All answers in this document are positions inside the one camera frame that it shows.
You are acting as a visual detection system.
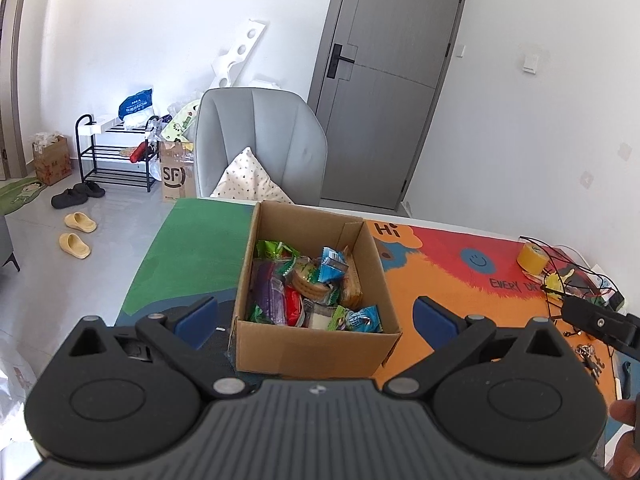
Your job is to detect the yellow tape roll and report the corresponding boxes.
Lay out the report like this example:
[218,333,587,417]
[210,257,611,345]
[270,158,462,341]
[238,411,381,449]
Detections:
[516,241,554,275]

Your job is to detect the green cartoon rug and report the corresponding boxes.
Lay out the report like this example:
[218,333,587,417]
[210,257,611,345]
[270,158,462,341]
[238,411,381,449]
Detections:
[0,175,49,216]

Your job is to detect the red snack bar packet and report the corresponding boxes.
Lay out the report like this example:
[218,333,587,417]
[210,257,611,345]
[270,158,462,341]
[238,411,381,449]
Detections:
[284,285,306,329]

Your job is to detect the white foam board with holes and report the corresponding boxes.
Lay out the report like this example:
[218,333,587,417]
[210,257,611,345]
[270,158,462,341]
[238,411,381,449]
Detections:
[210,19,269,90]

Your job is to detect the grey door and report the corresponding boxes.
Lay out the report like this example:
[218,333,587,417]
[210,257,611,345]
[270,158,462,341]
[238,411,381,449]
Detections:
[307,0,474,211]

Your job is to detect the black shoe rack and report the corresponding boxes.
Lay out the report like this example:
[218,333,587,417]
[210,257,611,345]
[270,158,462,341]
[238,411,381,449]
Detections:
[75,115,161,194]

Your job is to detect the key bunch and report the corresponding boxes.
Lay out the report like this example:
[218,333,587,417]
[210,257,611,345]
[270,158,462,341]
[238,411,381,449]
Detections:
[575,342,606,379]

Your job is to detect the person's right hand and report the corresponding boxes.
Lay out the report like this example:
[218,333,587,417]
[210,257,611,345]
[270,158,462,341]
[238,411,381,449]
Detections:
[607,399,640,480]

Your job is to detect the orange cream bread packet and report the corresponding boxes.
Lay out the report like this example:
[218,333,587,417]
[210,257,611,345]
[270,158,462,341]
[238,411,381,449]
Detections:
[340,247,364,311]

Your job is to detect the white power strip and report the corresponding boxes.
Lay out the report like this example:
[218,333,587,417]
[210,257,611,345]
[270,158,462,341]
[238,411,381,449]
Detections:
[591,264,619,292]

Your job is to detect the white black snack packet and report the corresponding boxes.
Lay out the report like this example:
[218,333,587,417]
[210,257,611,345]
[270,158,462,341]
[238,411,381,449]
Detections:
[302,300,337,331]

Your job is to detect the brown cardboard box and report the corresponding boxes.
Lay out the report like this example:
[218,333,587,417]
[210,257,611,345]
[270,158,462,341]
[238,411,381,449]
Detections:
[227,200,404,380]

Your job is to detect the grey sofa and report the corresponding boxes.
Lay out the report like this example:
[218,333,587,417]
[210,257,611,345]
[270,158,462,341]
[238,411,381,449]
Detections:
[0,217,22,272]

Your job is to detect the pale green cartoon bag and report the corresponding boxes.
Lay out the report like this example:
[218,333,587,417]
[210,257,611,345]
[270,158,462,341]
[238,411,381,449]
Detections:
[160,99,201,144]

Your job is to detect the yellow slipper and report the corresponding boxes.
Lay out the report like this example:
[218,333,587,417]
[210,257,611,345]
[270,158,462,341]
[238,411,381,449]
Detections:
[64,212,98,234]
[59,232,92,260]

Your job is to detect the printed cardboard carton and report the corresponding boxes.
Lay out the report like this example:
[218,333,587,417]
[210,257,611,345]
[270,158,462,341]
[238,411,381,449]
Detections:
[32,132,74,186]

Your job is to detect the black wire basket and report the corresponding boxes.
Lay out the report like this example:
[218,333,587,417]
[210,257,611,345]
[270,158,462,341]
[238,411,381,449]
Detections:
[519,235,619,321]

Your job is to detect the white dotted pillow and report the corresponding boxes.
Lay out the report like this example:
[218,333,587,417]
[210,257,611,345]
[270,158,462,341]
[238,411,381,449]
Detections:
[210,146,294,205]

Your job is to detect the purple snack packet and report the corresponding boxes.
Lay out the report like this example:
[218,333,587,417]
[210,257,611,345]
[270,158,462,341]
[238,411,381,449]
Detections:
[252,260,289,326]

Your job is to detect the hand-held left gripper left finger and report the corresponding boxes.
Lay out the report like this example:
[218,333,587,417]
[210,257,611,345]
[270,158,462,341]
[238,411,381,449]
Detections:
[52,296,251,403]

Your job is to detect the colourful cat print table mat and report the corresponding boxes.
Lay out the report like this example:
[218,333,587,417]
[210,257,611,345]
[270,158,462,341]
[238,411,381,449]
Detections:
[114,197,624,413]

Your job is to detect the open room door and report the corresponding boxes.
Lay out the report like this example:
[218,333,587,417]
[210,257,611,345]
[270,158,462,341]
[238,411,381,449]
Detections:
[0,0,34,181]

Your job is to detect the grey upholstered chair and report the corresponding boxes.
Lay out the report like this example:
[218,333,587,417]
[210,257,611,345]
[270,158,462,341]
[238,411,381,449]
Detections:
[194,87,329,206]

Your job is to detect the green zigzag edge snack packet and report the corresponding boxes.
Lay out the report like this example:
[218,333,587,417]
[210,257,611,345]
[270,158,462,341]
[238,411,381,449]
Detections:
[256,240,301,261]

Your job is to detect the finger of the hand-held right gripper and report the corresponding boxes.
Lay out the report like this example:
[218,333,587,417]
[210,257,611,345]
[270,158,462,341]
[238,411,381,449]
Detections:
[559,296,640,362]

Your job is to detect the brown printed paper carton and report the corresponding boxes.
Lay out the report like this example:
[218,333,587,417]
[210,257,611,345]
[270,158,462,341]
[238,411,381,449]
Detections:
[159,140,199,204]

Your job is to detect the black door handle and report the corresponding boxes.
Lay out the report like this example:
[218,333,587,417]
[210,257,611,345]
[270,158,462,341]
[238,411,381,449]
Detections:
[327,44,356,80]

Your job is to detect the blue plastic bag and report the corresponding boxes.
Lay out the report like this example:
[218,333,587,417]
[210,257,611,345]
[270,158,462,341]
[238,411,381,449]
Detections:
[118,88,154,129]

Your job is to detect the clear cookie packet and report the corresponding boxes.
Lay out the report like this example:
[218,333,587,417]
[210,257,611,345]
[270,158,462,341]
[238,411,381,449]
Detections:
[290,257,334,301]

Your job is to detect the blue snack packet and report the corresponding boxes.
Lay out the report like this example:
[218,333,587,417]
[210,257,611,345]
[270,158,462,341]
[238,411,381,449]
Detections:
[317,246,350,284]
[347,305,384,335]

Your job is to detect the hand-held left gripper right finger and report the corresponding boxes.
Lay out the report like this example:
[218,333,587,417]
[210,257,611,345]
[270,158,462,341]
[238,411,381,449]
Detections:
[380,296,584,403]

